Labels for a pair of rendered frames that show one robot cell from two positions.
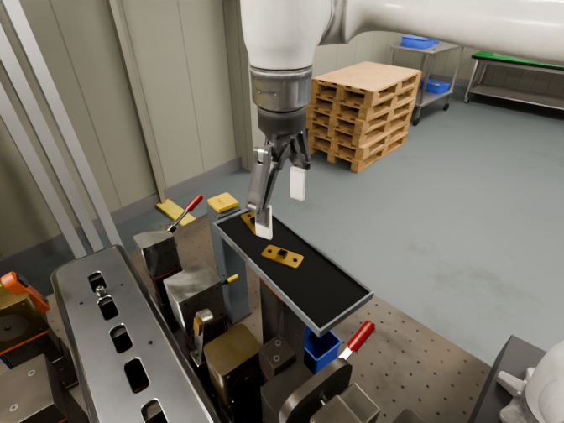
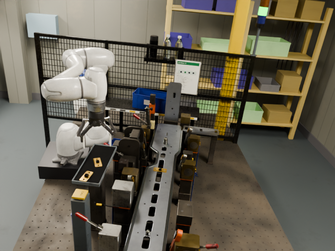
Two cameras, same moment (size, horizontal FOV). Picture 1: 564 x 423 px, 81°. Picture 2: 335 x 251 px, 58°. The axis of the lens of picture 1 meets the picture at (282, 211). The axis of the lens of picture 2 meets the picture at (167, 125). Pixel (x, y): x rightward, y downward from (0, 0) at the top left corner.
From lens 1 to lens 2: 183 cm
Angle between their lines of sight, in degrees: 107
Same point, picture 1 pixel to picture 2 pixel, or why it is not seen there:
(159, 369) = (147, 195)
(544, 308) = not seen: outside the picture
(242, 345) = (127, 170)
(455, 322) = not seen: outside the picture
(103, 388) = (164, 201)
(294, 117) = not seen: hidden behind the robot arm
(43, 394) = (180, 202)
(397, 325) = (43, 204)
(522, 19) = (81, 69)
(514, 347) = (44, 165)
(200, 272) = (117, 186)
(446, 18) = (73, 75)
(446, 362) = (53, 188)
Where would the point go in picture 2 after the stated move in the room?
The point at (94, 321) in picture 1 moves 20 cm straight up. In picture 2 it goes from (156, 223) to (159, 191)
